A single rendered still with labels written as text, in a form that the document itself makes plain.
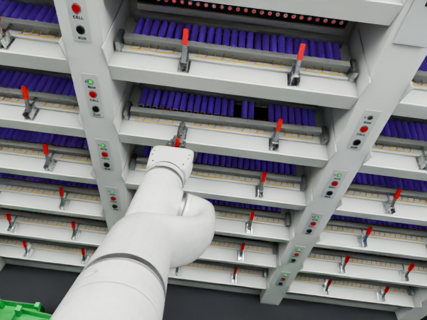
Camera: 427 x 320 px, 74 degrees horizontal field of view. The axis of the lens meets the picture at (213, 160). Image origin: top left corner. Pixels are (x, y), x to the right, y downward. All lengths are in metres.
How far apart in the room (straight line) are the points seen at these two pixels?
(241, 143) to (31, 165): 0.70
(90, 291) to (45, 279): 1.48
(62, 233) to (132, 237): 1.07
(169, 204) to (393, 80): 0.57
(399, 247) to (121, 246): 1.15
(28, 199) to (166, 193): 0.84
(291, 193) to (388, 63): 0.48
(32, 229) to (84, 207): 0.33
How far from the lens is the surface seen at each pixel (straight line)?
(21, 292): 1.75
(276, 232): 1.14
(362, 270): 1.45
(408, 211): 1.17
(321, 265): 1.37
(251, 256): 1.29
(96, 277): 0.28
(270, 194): 0.97
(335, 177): 0.92
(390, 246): 1.31
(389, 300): 1.70
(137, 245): 0.32
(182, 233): 0.42
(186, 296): 1.57
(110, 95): 0.79
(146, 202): 0.49
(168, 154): 0.66
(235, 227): 1.11
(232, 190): 0.95
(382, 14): 0.72
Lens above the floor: 1.44
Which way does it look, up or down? 40 degrees down
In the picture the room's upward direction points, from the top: 8 degrees clockwise
